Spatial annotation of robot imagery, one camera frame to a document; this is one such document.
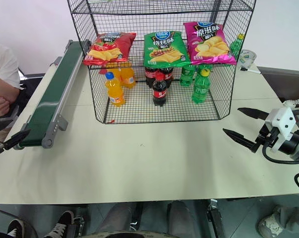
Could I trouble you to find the black sneaker white laces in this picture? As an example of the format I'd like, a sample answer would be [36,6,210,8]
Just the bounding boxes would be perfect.
[6,219,25,238]
[43,210,75,238]

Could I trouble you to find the orange soda bottle blue cap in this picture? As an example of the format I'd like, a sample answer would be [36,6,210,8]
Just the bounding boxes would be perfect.
[105,71,125,108]

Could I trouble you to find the person in white shirt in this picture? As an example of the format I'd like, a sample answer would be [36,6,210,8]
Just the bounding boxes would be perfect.
[0,41,21,92]

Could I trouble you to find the white grey sneaker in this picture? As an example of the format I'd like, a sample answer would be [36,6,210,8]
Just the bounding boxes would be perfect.
[258,205,299,238]

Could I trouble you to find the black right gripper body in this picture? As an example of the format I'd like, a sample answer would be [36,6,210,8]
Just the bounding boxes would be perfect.
[250,122,281,153]

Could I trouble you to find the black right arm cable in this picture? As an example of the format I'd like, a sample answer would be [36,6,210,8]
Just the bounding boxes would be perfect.
[261,145,299,165]

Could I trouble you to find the black wire mesh rack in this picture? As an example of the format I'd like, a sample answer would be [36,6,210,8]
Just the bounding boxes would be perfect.
[66,0,257,124]

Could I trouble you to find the red potato chips bag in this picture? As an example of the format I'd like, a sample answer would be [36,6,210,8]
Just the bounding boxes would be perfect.
[82,32,137,66]

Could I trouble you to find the green conveyor belt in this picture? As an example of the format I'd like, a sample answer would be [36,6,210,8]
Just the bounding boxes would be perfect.
[13,39,92,149]

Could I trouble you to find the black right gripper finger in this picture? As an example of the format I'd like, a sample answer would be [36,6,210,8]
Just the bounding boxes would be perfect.
[238,107,271,120]
[223,128,257,151]

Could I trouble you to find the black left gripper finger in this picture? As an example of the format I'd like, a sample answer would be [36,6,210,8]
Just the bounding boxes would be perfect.
[2,128,31,151]

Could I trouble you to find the green potato chips bag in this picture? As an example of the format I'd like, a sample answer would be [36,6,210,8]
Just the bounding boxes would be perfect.
[143,30,191,68]

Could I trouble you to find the grey trouser leg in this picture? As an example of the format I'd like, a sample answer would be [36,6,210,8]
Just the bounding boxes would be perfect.
[99,203,135,234]
[167,201,190,235]

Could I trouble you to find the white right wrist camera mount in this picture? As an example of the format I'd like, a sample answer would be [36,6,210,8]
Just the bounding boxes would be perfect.
[264,106,297,152]

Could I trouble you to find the green soda bottle yellow cap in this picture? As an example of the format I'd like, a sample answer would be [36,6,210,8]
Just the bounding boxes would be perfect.
[229,33,245,60]
[191,67,212,104]

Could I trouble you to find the white marker pen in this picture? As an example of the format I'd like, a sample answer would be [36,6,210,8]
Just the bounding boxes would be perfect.
[239,67,262,74]

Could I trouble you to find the black table leg bracket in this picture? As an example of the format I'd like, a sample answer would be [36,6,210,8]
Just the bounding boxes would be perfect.
[205,199,226,238]

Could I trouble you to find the cola bottle red cap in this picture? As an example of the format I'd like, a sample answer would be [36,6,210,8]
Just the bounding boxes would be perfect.
[152,73,168,107]

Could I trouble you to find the magenta potato chips bag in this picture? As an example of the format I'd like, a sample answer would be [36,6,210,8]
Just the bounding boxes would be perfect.
[183,21,237,66]

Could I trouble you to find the white toothed plastic strip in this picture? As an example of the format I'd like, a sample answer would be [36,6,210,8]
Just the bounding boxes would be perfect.
[282,98,299,108]

